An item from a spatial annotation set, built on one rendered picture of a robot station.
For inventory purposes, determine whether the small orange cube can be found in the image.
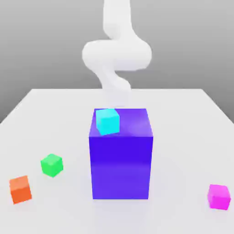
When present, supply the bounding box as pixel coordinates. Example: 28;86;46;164
9;175;32;205

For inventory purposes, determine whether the small cyan cube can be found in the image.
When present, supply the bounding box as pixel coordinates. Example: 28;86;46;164
95;108;121;136

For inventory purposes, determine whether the small green cube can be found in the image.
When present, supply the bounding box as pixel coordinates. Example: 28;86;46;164
40;153;64;178

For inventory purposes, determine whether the large purple box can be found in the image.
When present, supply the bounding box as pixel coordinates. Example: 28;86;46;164
89;108;154;200

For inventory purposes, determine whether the small magenta cube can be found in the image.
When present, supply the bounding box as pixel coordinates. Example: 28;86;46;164
207;184;231;211

